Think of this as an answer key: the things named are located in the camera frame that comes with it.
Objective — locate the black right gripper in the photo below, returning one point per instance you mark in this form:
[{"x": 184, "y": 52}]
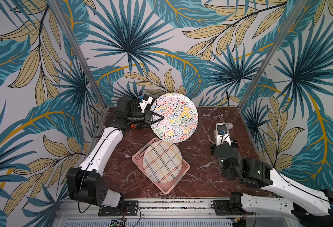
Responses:
[{"x": 213, "y": 148}]

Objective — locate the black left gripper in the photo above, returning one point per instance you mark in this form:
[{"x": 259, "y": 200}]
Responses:
[{"x": 148, "y": 118}]

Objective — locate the colourful squiggle pattern plate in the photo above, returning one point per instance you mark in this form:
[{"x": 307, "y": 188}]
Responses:
[{"x": 180, "y": 117}]

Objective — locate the white plaid line plate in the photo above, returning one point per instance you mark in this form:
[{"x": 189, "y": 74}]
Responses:
[{"x": 162, "y": 162}]

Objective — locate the grey striped microfibre cloth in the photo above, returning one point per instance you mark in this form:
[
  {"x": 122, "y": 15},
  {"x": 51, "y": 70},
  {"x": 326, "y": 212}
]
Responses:
[{"x": 229, "y": 125}]

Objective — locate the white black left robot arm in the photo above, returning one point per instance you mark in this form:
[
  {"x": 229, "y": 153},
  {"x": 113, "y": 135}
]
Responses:
[{"x": 85, "y": 183}]

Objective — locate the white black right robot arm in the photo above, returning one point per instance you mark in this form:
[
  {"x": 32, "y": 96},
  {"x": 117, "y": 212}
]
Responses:
[{"x": 312, "y": 208}]

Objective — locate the black plastic tool case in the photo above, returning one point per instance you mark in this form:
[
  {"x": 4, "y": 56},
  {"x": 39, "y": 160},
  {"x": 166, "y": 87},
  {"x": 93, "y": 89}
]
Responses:
[{"x": 120, "y": 119}]

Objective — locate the pink perforated plastic basket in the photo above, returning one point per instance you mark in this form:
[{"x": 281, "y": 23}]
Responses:
[{"x": 165, "y": 188}]

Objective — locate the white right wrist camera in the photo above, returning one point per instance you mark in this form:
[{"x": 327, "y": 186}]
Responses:
[{"x": 221, "y": 129}]

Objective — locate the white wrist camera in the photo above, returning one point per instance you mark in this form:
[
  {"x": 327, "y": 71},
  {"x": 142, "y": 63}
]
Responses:
[
  {"x": 221, "y": 129},
  {"x": 144, "y": 101}
]

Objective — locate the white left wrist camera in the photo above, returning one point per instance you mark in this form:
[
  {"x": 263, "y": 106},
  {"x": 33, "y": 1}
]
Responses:
[{"x": 144, "y": 101}]

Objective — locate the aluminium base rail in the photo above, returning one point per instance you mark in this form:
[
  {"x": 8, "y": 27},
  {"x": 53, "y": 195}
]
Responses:
[{"x": 165, "y": 212}]

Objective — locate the left aluminium corner post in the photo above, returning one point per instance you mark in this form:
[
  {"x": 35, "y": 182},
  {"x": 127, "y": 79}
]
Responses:
[{"x": 61, "y": 17}]

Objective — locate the aluminium corner post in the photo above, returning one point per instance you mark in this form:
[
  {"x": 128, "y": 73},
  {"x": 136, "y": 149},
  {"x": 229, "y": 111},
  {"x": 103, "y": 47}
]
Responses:
[
  {"x": 274, "y": 48},
  {"x": 61, "y": 17}
]

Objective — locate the right aluminium corner post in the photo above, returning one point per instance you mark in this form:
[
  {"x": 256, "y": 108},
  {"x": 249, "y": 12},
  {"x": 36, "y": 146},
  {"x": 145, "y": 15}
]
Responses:
[{"x": 274, "y": 48}]

